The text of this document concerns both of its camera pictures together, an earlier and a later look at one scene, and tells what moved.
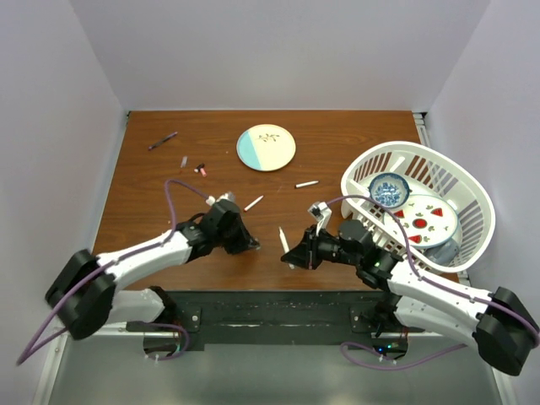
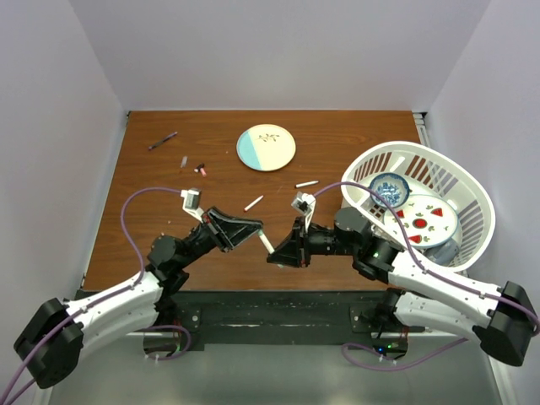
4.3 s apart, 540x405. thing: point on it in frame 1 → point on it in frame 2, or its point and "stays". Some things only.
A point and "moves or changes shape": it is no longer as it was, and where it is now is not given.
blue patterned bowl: x=390 y=189 stays
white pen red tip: x=254 y=202 stays
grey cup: x=445 y=253 stays
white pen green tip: x=284 y=244 moves or changes shape
